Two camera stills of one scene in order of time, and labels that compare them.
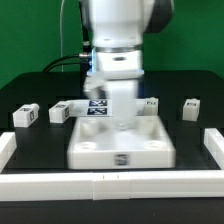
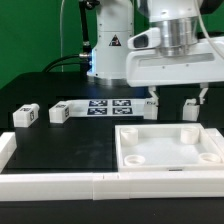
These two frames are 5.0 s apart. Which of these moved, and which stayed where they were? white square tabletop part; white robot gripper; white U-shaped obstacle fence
Moved: white square tabletop part; white robot gripper
Stayed: white U-shaped obstacle fence
